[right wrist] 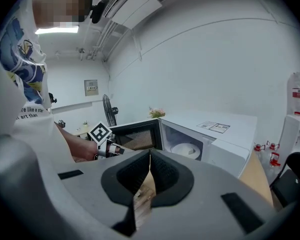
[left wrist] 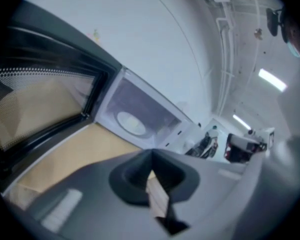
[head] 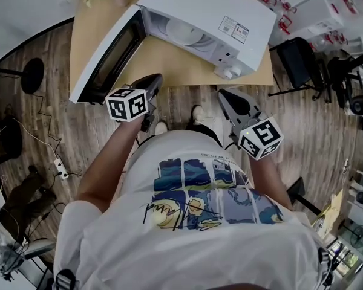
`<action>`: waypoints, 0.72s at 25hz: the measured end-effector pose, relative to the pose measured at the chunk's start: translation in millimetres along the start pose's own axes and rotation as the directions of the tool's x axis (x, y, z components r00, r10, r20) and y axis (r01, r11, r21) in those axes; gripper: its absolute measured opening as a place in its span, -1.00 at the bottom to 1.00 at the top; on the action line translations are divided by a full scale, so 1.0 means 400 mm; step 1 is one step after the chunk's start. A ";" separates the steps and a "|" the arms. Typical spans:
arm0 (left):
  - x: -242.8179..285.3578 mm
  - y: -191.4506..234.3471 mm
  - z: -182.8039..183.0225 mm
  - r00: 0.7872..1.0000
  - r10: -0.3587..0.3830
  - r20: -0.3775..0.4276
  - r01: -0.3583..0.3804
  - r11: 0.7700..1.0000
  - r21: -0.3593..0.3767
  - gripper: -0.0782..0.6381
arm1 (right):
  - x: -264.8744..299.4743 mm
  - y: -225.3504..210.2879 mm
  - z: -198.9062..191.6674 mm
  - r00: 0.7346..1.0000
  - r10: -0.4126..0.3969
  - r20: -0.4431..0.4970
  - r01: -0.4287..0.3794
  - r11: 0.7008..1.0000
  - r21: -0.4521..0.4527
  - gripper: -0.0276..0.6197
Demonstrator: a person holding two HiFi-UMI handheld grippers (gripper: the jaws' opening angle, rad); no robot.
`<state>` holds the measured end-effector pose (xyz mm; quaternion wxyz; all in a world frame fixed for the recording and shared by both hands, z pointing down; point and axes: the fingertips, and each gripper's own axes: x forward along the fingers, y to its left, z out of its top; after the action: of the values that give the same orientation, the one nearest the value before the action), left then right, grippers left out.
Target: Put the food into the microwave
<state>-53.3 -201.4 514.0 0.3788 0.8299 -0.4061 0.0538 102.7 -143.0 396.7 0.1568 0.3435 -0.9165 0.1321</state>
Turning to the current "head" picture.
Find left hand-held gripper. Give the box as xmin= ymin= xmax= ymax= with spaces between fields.
xmin=105 ymin=73 xmax=165 ymax=132

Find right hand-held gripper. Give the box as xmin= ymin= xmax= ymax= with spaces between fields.
xmin=217 ymin=88 xmax=284 ymax=162

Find white round plate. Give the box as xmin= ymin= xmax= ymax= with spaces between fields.
xmin=165 ymin=19 xmax=216 ymax=47

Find white microwave oven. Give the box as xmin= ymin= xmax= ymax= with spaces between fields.
xmin=68 ymin=0 xmax=278 ymax=106

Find person's right forearm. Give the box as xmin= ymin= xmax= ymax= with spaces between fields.
xmin=249 ymin=153 xmax=295 ymax=211

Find person's left forearm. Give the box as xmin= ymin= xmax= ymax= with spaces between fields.
xmin=76 ymin=120 xmax=143 ymax=211

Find light wooden table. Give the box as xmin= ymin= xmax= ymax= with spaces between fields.
xmin=70 ymin=0 xmax=275 ymax=88

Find person's white right shoe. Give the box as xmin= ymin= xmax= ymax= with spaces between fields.
xmin=191 ymin=105 xmax=205 ymax=124

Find person's white shoe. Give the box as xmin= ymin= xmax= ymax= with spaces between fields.
xmin=191 ymin=105 xmax=205 ymax=124
xmin=154 ymin=120 xmax=169 ymax=136

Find person's black shorts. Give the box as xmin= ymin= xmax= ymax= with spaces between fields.
xmin=185 ymin=123 xmax=224 ymax=147

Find person's white left shoe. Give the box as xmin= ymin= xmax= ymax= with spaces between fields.
xmin=154 ymin=120 xmax=169 ymax=136

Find black folding chair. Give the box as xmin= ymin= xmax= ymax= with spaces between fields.
xmin=268 ymin=36 xmax=333 ymax=103

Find clear containers with red clips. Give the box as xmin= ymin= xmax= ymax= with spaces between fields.
xmin=250 ymin=0 xmax=352 ymax=47

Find black square stand base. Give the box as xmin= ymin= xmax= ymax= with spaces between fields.
xmin=286 ymin=176 xmax=322 ymax=216

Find black office chair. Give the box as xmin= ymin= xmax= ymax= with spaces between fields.
xmin=327 ymin=49 xmax=363 ymax=117

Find black standing fan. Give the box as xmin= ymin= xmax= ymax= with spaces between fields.
xmin=0 ymin=57 xmax=45 ymax=95

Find white power strip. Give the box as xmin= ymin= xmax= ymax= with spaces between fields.
xmin=53 ymin=158 xmax=70 ymax=181

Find yellow paper sheet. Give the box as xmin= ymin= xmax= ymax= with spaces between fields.
xmin=309 ymin=188 xmax=345 ymax=236

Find white printed t-shirt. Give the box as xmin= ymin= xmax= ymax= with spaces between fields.
xmin=52 ymin=129 xmax=334 ymax=290

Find black bag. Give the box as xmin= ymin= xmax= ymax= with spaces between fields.
xmin=0 ymin=112 xmax=22 ymax=163

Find olive brown clothing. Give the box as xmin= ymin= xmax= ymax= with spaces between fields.
xmin=2 ymin=164 xmax=57 ymax=224

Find small black fan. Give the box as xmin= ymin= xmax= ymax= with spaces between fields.
xmin=350 ymin=224 xmax=363 ymax=250

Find grey chair seat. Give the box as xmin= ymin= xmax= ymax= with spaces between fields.
xmin=23 ymin=238 xmax=57 ymax=260

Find clear plastic bag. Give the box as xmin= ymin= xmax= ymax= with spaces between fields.
xmin=0 ymin=230 xmax=25 ymax=281

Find thin black cable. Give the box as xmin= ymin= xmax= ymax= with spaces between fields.
xmin=36 ymin=92 xmax=63 ymax=160

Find thin white cable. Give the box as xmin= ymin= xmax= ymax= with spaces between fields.
xmin=11 ymin=118 xmax=60 ymax=161

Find black and white harness strap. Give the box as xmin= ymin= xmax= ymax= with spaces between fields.
xmin=55 ymin=268 xmax=77 ymax=290
xmin=316 ymin=247 xmax=334 ymax=290

